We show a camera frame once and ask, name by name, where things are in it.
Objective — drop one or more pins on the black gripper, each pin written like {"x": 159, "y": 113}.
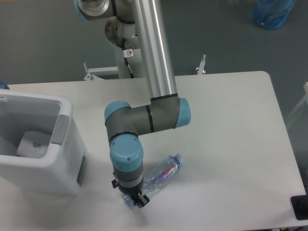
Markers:
{"x": 132, "y": 187}

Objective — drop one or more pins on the clear plastic water bottle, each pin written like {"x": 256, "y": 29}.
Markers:
{"x": 155, "y": 178}

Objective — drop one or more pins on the white paper wrapper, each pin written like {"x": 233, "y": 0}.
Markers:
{"x": 34, "y": 144}

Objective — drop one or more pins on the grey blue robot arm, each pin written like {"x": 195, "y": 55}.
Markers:
{"x": 166, "y": 110}

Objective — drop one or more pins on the white plastic trash can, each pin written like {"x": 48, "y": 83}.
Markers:
{"x": 60, "y": 171}

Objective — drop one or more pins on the black device at table edge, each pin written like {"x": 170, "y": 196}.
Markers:
{"x": 300, "y": 206}

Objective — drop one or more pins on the blue object at left edge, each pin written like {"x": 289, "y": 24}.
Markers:
{"x": 4, "y": 86}

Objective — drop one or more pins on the blue plastic bag on floor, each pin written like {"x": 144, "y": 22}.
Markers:
{"x": 272, "y": 14}

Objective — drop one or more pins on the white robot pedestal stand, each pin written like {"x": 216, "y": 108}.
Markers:
{"x": 124, "y": 39}

